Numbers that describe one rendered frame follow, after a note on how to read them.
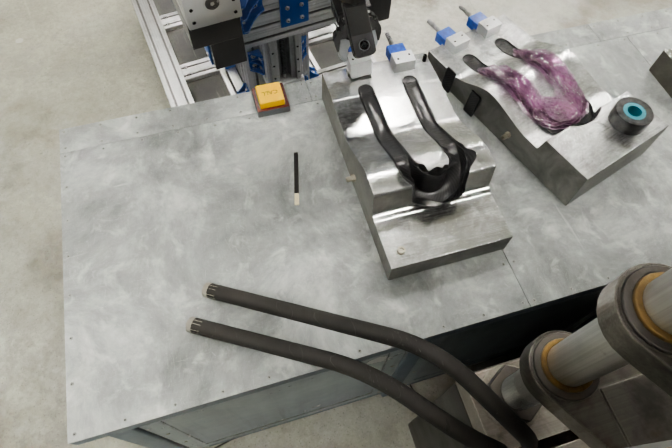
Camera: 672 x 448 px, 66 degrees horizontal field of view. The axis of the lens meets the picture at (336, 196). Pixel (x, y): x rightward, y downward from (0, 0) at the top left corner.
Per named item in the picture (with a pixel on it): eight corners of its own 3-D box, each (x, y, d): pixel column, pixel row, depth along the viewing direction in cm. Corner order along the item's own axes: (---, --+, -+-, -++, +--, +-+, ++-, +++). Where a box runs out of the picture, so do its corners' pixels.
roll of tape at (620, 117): (607, 104, 115) (615, 93, 112) (644, 111, 114) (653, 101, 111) (607, 131, 111) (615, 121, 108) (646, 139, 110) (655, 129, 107)
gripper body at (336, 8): (364, 3, 111) (363, -41, 100) (376, 34, 108) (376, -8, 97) (330, 13, 111) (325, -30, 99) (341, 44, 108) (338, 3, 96)
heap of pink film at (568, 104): (469, 73, 126) (478, 49, 119) (522, 45, 131) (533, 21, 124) (546, 145, 115) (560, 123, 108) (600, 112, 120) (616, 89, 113)
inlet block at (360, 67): (335, 36, 124) (333, 21, 119) (355, 30, 124) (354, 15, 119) (351, 79, 119) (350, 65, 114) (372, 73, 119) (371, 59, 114)
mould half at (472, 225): (321, 98, 128) (321, 58, 116) (419, 78, 132) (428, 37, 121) (388, 280, 104) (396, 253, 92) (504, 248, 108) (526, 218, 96)
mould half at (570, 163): (424, 66, 134) (432, 33, 125) (498, 29, 142) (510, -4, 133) (565, 206, 114) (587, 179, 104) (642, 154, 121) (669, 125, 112)
